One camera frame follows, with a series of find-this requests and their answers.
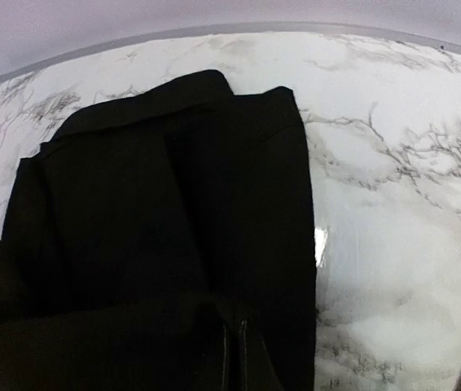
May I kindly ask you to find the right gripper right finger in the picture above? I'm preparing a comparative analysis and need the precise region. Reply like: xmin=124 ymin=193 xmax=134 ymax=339
xmin=238 ymin=316 xmax=284 ymax=391

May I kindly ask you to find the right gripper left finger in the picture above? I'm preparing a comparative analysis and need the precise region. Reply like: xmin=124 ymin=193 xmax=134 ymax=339
xmin=197 ymin=315 xmax=234 ymax=391

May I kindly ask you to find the black long sleeve shirt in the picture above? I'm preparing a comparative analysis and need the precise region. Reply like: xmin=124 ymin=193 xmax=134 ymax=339
xmin=0 ymin=70 xmax=316 ymax=390

